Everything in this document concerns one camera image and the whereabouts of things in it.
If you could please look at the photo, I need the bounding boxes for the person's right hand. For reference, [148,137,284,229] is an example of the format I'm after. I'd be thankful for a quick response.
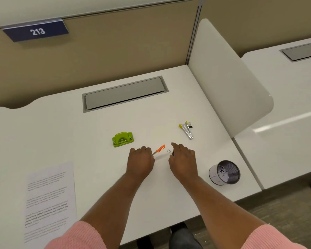
[168,142,199,183]

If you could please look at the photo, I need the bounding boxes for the person's left hand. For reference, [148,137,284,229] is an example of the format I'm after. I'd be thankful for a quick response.
[126,146,156,181]

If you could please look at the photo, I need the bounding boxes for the orange capped pen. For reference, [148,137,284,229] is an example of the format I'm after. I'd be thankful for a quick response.
[151,144,166,156]

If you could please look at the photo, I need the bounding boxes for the green hole punch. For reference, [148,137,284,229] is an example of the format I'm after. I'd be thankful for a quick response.
[112,131,134,148]

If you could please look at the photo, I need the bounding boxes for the silver stapler with yellow ends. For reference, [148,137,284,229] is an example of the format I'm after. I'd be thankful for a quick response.
[179,121,194,140]

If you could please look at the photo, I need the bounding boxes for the printed white paper sheet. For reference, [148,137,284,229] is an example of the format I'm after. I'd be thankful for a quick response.
[23,162,78,244]

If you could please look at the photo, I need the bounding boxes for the person's left forearm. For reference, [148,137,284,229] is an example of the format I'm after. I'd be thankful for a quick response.
[80,172,145,249]

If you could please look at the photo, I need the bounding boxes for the person's right forearm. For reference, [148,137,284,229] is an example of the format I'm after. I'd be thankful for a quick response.
[180,176,266,249]

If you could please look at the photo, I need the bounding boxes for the person's right black shoe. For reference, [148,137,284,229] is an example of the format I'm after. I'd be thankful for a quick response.
[170,222,188,234]

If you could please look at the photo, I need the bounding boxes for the person's black shoe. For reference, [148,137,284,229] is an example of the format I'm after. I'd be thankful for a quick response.
[170,222,188,234]
[136,234,153,249]

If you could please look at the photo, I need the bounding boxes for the person's left black shoe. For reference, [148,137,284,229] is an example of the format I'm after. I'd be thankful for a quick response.
[136,234,153,249]

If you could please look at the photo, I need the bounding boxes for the mesh cup with white label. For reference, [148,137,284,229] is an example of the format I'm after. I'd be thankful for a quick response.
[208,160,241,186]

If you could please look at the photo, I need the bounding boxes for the dark grey trousers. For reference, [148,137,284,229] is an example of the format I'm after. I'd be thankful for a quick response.
[169,227,203,249]

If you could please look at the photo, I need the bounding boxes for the white rounded divider panel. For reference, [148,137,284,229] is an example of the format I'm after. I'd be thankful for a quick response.
[188,18,274,139]

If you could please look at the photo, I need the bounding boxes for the pink knit sweater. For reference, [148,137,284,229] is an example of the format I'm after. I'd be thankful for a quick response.
[44,221,309,249]

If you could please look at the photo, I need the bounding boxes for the neighbouring white desk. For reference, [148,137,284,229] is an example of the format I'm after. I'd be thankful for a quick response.
[233,35,311,190]

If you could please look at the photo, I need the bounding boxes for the wide beige partition panel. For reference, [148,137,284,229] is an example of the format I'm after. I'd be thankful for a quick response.
[0,0,199,109]

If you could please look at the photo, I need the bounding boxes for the narrow beige partition panel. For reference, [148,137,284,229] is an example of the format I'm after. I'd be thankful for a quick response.
[199,0,311,59]

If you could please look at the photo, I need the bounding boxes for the dark blue number sign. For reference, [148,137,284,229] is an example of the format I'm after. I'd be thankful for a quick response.
[1,18,70,43]

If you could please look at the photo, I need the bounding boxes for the grey metal partition post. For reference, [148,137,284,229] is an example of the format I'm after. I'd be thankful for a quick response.
[186,0,207,66]

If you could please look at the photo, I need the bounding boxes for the grey neighbouring desk cable cover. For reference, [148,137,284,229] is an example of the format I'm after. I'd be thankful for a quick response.
[279,40,311,63]

